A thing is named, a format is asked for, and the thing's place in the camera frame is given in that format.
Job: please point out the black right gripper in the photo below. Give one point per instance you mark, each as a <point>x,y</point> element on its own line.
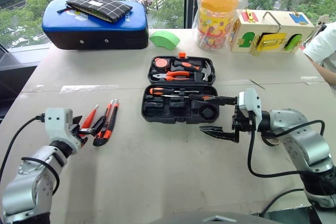
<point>244,125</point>

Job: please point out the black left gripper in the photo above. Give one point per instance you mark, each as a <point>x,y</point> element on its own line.
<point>80,133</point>

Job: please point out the red tester pen screwdriver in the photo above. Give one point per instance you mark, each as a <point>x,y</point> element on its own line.
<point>89,119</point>

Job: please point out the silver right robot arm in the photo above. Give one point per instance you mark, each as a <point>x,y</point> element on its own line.
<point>302,142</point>

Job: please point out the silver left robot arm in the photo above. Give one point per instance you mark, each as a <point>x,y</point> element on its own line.
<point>25,190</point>

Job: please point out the black plastic tool case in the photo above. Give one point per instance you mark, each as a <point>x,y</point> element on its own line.
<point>181,108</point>

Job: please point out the slim black red utility knife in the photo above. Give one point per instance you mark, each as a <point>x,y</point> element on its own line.
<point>101,124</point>

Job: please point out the large orange black utility knife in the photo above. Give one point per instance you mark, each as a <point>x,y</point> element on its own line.
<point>111,121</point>

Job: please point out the orange black tape measure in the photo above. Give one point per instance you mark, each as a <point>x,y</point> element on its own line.
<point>161,63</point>

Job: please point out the dark grey side ledge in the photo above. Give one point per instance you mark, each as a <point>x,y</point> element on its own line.
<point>15,72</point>

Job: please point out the blue black padded cushion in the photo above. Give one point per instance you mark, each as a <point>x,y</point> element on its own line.
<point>94,35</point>

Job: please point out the orange lidded clear toy jar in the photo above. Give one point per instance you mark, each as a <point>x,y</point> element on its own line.
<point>216,22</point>

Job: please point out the green foam block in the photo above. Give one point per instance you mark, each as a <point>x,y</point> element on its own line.
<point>164,40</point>

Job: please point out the wooden latch lock box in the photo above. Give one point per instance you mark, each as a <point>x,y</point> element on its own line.
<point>270,32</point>

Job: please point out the black white checked pouch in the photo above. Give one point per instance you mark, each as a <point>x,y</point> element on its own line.
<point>99,5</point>

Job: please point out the person's arm white sleeve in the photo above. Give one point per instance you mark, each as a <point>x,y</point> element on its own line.
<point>323,48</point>

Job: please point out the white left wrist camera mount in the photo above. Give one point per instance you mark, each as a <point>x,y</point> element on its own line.
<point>56,124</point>

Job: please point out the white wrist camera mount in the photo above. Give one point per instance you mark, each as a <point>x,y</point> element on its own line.
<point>250,103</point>
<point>56,124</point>

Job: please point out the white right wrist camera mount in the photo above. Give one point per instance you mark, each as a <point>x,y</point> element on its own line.
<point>250,103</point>

